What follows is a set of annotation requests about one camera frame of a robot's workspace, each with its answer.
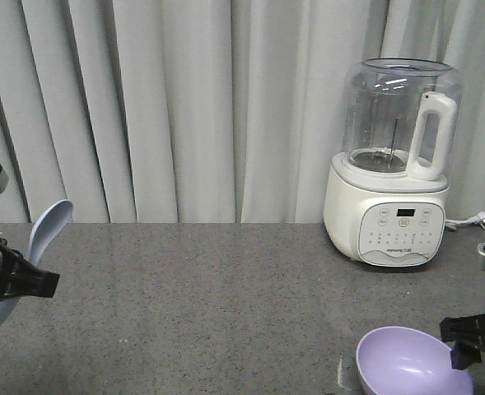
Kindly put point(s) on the purple plastic bowl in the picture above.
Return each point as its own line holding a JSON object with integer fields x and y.
{"x": 399, "y": 360}

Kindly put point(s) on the white soy milk blender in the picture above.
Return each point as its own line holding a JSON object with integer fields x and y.
{"x": 387, "y": 188}

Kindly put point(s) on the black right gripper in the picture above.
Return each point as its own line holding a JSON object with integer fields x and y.
{"x": 464, "y": 329}

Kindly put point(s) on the grey pleated curtain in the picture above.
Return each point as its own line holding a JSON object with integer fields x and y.
{"x": 209, "y": 111}

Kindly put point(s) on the light blue plastic spoon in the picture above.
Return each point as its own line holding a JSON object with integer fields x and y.
{"x": 47, "y": 227}

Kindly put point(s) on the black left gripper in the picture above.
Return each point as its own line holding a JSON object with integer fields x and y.
{"x": 31, "y": 281}

